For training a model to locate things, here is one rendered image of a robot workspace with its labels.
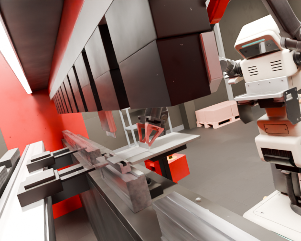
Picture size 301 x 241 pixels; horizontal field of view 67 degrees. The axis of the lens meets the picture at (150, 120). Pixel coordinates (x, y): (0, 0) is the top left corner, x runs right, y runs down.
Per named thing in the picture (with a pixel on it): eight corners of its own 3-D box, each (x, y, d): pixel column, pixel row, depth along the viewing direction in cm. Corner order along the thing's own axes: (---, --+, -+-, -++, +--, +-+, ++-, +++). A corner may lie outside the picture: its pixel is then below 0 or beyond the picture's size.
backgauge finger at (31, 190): (113, 170, 70) (109, 155, 70) (20, 208, 60) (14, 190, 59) (104, 163, 81) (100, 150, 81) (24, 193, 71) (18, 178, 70)
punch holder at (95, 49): (157, 99, 49) (137, 20, 46) (120, 110, 45) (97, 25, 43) (132, 103, 62) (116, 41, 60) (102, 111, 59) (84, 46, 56)
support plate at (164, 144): (200, 138, 80) (199, 135, 80) (132, 165, 69) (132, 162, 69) (173, 134, 96) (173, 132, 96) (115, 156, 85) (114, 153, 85)
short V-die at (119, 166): (131, 170, 71) (128, 161, 71) (122, 174, 70) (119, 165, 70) (112, 159, 89) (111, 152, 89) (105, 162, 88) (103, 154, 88)
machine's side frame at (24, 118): (106, 196, 295) (51, 12, 263) (35, 227, 260) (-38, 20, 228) (102, 190, 317) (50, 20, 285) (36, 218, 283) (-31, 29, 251)
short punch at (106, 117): (118, 136, 71) (110, 107, 70) (112, 138, 70) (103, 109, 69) (110, 134, 80) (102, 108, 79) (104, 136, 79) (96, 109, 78)
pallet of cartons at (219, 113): (226, 115, 606) (223, 101, 601) (252, 114, 536) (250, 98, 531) (195, 127, 555) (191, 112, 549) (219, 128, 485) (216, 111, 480)
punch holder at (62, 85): (88, 108, 121) (79, 78, 119) (71, 113, 117) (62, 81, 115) (83, 109, 134) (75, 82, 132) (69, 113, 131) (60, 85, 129)
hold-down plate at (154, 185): (164, 193, 72) (161, 184, 71) (149, 200, 69) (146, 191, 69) (130, 171, 99) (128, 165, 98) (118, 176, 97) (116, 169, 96)
